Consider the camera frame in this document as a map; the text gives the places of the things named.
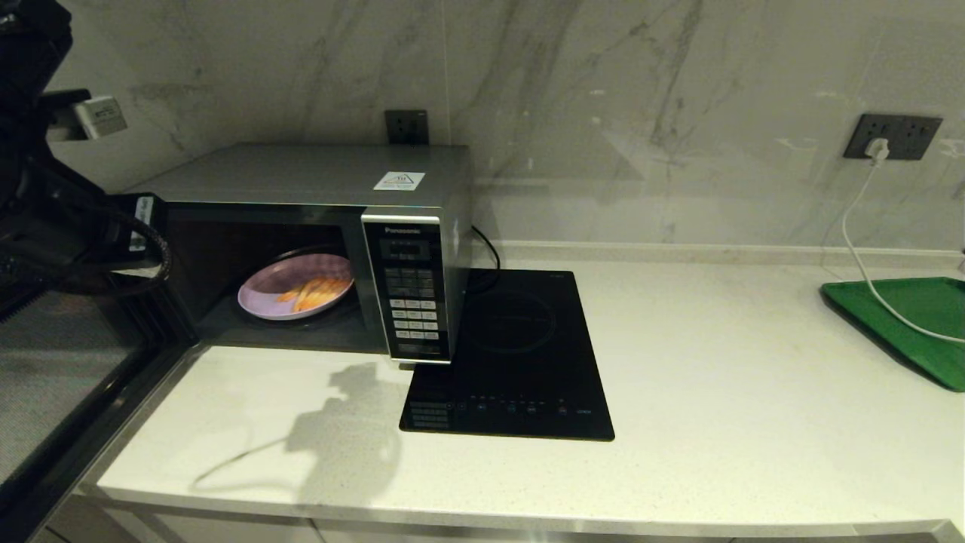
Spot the dark glass microwave door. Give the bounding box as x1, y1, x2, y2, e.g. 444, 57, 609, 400
0, 195, 201, 543

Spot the black induction cooktop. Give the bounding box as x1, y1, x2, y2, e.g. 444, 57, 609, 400
399, 269, 615, 442

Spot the wide black wall socket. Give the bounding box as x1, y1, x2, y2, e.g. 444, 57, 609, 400
843, 114, 943, 161

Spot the small black wall socket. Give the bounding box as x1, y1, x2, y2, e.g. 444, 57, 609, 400
384, 110, 429, 145

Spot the lilac round plate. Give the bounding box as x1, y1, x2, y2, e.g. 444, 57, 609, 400
237, 253, 356, 322

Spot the silver Panasonic microwave oven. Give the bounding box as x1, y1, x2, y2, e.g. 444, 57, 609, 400
124, 143, 473, 364

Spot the white power cable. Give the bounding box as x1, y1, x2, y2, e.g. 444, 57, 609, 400
840, 161, 965, 344

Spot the green plastic tray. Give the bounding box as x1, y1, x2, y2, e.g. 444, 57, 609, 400
820, 277, 965, 391

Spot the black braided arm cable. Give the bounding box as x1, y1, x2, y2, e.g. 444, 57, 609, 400
68, 213, 172, 296

